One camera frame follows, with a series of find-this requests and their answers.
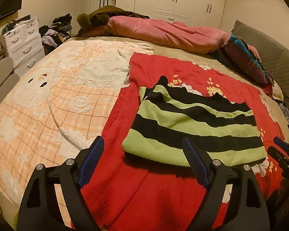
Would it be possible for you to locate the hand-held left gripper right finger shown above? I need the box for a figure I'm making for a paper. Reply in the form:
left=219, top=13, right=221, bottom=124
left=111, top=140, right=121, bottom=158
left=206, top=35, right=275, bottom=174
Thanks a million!
left=182, top=137, right=268, bottom=231

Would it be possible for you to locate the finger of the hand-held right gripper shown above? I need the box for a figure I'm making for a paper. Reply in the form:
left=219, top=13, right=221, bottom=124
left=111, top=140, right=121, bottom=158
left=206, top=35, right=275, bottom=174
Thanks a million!
left=267, top=146, right=288, bottom=164
left=273, top=137, right=289, bottom=152

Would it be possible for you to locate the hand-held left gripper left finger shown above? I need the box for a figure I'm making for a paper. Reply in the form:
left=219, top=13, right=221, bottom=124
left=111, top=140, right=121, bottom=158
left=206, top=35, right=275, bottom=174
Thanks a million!
left=17, top=135, right=105, bottom=231

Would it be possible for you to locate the green black striped frog sweater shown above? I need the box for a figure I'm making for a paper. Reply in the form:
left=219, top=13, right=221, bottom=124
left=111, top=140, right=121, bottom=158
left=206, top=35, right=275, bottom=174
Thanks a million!
left=122, top=76, right=267, bottom=167

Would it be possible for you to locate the pile of dark clothes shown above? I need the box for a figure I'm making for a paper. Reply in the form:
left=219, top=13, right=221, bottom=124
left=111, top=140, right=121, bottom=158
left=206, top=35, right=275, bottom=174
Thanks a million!
left=39, top=13, right=74, bottom=53

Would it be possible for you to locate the cream pillow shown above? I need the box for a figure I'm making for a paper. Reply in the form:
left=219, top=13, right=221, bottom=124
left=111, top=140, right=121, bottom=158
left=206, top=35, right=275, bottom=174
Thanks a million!
left=262, top=82, right=285, bottom=101

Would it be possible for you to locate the red floral blanket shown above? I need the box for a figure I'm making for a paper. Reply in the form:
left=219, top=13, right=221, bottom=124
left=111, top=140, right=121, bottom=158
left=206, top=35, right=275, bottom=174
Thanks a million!
left=71, top=52, right=289, bottom=231

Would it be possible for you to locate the pink checked fleece blanket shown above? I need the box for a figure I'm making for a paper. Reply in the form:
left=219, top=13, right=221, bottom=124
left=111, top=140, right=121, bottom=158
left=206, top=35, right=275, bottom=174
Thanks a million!
left=0, top=40, right=155, bottom=230

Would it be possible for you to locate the grey quilted headboard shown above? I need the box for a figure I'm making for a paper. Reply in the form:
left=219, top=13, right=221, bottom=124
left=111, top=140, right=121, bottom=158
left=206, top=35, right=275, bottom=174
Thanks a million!
left=231, top=20, right=289, bottom=121

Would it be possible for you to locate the colourful striped pillow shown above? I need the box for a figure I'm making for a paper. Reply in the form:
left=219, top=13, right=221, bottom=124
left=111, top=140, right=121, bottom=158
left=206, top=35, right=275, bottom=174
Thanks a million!
left=218, top=34, right=272, bottom=85

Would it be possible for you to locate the beige bed sheet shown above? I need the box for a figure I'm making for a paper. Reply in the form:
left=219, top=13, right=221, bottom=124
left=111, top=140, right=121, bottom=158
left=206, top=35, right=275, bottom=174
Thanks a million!
left=63, top=36, right=287, bottom=126

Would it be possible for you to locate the grey chair back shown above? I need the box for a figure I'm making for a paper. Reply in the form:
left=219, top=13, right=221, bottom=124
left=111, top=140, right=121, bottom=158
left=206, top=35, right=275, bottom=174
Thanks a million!
left=0, top=57, right=14, bottom=81
left=0, top=73, right=20, bottom=118

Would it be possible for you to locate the pink duvet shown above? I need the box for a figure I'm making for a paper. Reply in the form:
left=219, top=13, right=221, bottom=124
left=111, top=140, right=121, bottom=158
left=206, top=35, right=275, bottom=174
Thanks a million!
left=107, top=15, right=230, bottom=54

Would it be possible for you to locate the white drawer cabinet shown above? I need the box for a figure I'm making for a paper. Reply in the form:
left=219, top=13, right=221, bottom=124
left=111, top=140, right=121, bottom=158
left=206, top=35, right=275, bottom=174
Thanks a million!
left=0, top=18, right=46, bottom=77

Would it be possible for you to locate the brown coat with fur trim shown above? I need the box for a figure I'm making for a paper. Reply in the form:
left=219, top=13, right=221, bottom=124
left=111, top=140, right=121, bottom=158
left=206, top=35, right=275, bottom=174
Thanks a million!
left=76, top=5, right=150, bottom=38

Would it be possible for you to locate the white wardrobe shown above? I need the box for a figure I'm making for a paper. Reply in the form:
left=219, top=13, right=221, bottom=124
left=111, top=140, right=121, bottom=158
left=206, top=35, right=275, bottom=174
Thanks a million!
left=116, top=0, right=229, bottom=29

